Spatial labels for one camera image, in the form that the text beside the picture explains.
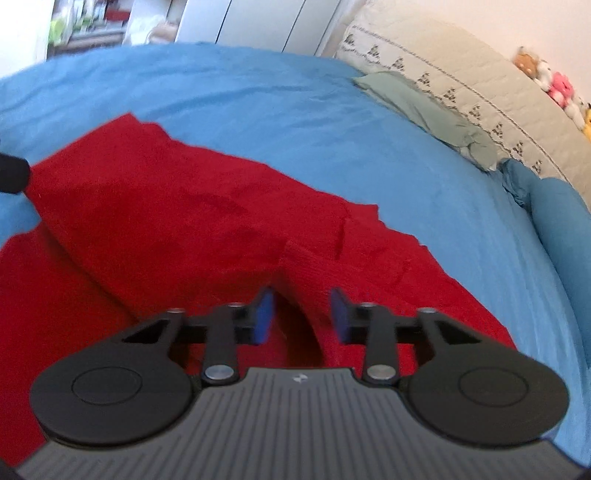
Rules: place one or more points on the yellow plush toy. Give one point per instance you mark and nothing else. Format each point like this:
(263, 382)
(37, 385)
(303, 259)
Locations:
(588, 122)

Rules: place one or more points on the pink plush toy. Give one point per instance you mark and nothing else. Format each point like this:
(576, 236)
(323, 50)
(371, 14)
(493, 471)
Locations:
(561, 88)

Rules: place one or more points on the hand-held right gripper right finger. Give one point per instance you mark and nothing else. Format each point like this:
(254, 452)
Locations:
(339, 319)

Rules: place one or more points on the cluttered shelf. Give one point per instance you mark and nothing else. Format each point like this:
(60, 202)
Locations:
(83, 23)

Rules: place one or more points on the white wardrobe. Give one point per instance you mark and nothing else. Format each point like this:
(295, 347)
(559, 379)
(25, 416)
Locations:
(258, 23)

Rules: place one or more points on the white plush toy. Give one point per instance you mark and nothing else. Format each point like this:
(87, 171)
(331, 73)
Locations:
(544, 74)
(576, 113)

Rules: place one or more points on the red garment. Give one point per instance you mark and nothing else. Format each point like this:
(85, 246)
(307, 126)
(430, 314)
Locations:
(161, 221)

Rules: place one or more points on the beige quilted patterned bed cover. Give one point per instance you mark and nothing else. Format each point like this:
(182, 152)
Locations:
(461, 60)

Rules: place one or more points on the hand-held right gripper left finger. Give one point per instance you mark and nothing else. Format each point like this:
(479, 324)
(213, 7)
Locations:
(264, 319)

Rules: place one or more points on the blue pillow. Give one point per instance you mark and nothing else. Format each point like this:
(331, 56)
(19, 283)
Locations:
(559, 217)

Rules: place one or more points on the green cloth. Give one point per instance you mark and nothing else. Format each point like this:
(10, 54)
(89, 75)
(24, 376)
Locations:
(415, 99)

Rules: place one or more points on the blue bed sheet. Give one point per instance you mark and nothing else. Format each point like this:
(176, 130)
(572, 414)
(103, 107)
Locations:
(277, 115)

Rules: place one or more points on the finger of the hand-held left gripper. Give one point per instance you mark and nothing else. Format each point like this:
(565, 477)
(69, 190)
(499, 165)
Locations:
(10, 174)

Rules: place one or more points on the brown plush toy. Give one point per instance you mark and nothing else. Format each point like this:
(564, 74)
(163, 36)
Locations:
(525, 61)

